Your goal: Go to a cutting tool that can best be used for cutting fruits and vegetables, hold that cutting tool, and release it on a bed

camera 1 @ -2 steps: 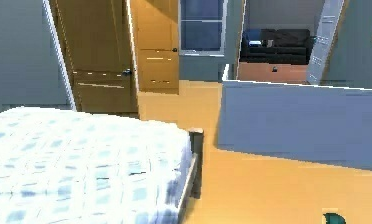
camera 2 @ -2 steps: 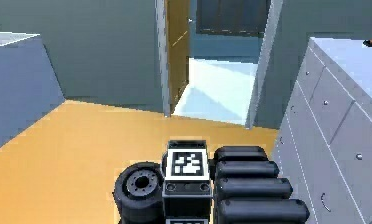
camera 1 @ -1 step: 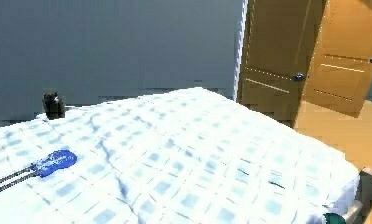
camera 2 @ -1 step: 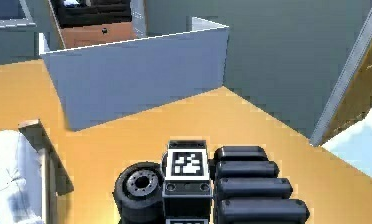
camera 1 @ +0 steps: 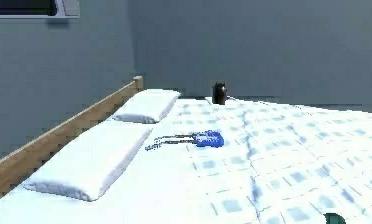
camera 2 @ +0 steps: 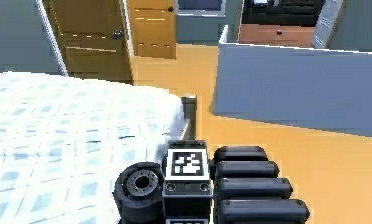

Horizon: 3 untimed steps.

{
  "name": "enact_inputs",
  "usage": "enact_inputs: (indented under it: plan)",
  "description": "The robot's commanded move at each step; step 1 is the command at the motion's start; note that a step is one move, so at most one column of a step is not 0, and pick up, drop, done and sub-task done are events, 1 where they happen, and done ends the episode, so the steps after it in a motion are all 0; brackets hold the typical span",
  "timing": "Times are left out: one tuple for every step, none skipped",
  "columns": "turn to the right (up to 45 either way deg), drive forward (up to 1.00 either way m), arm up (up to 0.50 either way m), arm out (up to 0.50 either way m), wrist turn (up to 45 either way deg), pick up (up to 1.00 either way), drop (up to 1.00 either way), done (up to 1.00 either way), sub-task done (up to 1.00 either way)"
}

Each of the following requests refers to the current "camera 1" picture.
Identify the wooden bed with checked blanket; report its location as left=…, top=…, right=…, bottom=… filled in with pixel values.
left=0, top=75, right=372, bottom=224

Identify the blue toy guitar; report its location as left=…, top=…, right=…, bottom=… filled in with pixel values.
left=144, top=130, right=225, bottom=152

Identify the black cylinder object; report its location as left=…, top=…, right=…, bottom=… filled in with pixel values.
left=212, top=80, right=228, bottom=106

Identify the white pillow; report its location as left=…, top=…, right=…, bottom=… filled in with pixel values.
left=111, top=88, right=182, bottom=125
left=21, top=119, right=154, bottom=203

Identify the dark green round object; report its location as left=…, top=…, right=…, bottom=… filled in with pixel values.
left=323, top=212, right=347, bottom=224

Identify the white framed window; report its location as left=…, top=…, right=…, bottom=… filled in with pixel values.
left=0, top=0, right=81, bottom=19

